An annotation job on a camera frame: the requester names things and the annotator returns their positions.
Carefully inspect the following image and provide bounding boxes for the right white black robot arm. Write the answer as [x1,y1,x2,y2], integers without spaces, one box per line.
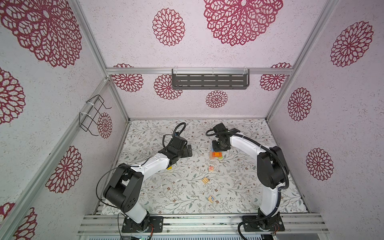
[206,123,290,221]

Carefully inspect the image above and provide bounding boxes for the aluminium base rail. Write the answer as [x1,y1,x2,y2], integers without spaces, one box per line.
[76,213,331,240]

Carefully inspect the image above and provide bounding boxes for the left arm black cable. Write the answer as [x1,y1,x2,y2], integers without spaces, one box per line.
[95,122,187,211]

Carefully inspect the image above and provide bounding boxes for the grey metal wall shelf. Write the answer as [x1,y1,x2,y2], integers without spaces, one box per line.
[171,69,250,90]

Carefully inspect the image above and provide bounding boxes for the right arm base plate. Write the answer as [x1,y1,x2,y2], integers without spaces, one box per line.
[242,213,285,233]

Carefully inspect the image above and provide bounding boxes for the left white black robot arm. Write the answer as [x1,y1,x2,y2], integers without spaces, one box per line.
[103,136,193,232]

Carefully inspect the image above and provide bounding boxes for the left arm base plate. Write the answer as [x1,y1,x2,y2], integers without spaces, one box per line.
[122,216,164,233]

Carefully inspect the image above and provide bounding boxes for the black wire wall rack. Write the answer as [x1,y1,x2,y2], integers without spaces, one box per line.
[78,95,112,137]

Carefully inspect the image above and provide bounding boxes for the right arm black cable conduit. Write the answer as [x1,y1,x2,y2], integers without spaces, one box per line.
[205,128,290,240]

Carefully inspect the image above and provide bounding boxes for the orange rectangular block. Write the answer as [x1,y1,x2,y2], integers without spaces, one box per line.
[211,152,223,158]

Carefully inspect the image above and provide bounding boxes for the blue picture cube block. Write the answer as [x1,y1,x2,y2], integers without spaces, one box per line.
[208,195,216,203]

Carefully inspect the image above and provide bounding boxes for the striped wooden cube block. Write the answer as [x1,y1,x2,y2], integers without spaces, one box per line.
[202,177,210,184]

